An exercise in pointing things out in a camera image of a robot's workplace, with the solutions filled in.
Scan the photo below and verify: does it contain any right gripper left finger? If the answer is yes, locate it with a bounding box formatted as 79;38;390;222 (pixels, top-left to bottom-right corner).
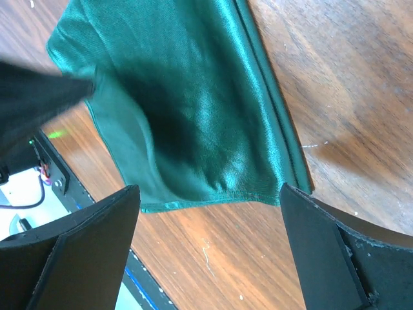
1;185;140;309

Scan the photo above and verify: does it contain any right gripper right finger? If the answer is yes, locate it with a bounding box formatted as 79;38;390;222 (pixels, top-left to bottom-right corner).
280;184;412;309

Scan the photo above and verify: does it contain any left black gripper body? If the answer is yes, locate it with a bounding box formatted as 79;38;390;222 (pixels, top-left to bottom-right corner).
1;61;94;158

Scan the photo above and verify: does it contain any dark green cloth napkin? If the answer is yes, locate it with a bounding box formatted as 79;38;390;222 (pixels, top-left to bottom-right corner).
46;1;312;213

